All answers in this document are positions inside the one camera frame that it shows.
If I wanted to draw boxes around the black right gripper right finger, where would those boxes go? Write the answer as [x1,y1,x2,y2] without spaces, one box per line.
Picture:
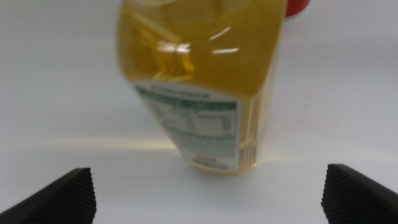
[320,164,398,224]

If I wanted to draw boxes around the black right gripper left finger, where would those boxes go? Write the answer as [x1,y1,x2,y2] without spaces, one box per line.
[0,167,97,224]

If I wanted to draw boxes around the yellow tea bottle white cap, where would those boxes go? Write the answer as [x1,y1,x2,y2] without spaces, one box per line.
[116,0,287,175]

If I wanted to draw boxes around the red soda can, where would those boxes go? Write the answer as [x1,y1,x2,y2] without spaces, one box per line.
[284,0,312,18]

